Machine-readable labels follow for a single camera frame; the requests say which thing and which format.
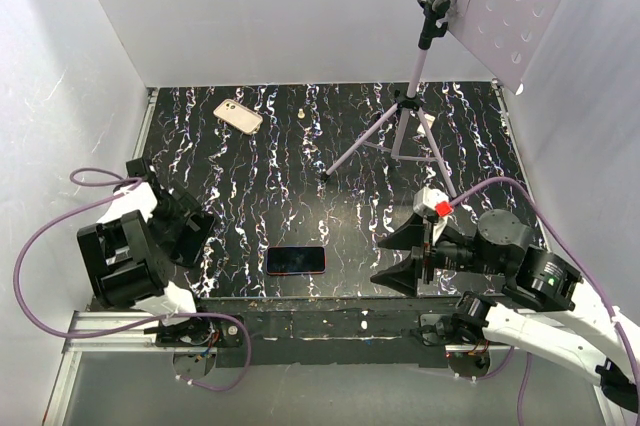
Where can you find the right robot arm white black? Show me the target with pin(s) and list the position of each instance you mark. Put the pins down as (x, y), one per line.
(571, 326)

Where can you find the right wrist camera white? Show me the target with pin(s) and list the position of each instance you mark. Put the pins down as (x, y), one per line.
(433, 205)

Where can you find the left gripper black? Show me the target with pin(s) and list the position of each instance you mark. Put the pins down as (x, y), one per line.
(185, 206)

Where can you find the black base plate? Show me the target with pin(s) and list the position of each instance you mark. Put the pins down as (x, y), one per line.
(338, 330)

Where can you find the aluminium rail frame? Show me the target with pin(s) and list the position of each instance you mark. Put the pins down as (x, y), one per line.
(265, 190)

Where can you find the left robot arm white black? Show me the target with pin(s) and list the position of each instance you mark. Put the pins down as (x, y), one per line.
(129, 252)

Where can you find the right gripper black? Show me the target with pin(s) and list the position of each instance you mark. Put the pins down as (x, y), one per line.
(401, 275)

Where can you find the pink phone case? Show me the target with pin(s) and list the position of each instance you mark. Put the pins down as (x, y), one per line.
(238, 116)

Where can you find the black smartphone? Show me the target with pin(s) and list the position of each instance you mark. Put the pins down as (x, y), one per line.
(295, 260)

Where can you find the tripod stand silver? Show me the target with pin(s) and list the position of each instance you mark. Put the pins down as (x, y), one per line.
(434, 26)

